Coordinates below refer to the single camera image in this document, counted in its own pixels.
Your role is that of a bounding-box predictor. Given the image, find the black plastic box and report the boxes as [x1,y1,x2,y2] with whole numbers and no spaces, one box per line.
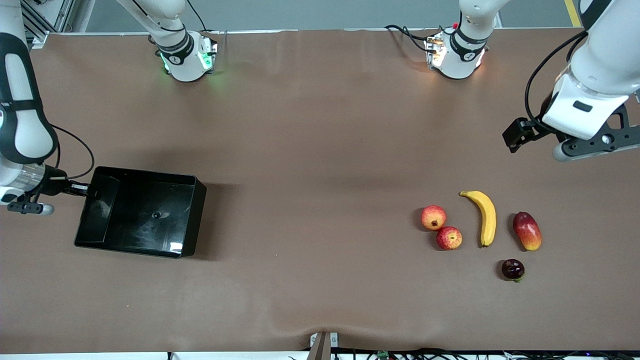
[74,166,208,259]

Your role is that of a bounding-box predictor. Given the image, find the thin black base cable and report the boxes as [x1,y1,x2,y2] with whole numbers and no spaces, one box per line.
[187,0,211,33]

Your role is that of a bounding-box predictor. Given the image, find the dark purple mangosteen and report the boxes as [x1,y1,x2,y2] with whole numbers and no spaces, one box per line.
[501,258,526,283]

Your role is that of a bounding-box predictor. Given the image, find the black base cables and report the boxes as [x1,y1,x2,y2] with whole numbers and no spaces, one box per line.
[385,24,458,53]

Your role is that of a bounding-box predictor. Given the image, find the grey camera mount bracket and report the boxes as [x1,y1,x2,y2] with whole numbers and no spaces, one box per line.
[309,331,339,360]

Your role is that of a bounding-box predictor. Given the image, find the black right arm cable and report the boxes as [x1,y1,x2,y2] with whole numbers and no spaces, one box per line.
[50,124,96,181]

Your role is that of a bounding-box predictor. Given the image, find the red pomegranate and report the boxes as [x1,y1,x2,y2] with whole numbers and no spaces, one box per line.
[420,205,447,231]

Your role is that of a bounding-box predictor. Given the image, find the brown table mat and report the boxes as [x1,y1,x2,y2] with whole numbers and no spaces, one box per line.
[0,28,640,353]

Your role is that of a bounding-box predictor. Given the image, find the aluminium frame profile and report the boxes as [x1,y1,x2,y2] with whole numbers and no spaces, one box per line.
[20,0,76,48]

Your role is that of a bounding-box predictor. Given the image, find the red yellow mango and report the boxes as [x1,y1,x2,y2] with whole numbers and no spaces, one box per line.
[512,211,543,252]

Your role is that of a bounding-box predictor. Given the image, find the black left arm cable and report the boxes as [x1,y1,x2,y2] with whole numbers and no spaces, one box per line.
[524,30,588,126]

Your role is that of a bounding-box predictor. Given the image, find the yellow banana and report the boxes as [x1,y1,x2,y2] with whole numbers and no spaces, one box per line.
[459,190,498,248]

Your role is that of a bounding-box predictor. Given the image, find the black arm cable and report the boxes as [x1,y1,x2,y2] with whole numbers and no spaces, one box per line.
[524,30,588,126]
[50,124,96,181]

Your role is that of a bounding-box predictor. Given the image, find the red yellow apple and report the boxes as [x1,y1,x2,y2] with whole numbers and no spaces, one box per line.
[436,226,463,251]

